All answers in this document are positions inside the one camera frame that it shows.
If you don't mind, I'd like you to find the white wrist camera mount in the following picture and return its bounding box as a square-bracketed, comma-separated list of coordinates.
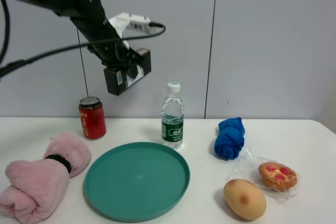
[109, 13, 155, 38]

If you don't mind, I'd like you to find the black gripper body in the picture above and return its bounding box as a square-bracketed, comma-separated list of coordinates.
[87, 31, 130, 69]

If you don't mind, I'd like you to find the red soda can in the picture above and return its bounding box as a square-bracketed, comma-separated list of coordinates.
[78, 97, 107, 140]

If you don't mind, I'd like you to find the blue rolled cloth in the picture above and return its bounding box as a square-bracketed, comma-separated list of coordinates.
[214, 117, 245, 160]

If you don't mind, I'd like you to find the clear water bottle green label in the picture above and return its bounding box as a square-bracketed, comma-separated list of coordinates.
[161, 82, 184, 151]

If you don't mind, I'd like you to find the wrapped cherry pastry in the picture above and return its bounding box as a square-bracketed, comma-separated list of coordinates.
[229, 149, 299, 202]

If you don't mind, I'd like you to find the beige egg-shaped bread bun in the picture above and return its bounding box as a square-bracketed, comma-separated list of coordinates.
[223, 179, 267, 221]

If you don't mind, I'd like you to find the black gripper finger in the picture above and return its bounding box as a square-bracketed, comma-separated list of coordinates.
[119, 50, 144, 79]

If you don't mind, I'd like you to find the teal round plastic plate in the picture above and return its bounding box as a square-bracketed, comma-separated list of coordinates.
[83, 142, 191, 223]

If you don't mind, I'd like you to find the brown rectangular carton box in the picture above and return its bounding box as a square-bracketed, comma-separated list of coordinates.
[104, 48, 152, 95]

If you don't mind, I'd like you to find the pink fluffy rolled towel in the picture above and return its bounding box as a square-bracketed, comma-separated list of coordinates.
[1, 133, 91, 223]

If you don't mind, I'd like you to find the black hair tie band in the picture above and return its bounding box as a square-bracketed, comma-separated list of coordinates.
[44, 154, 72, 174]

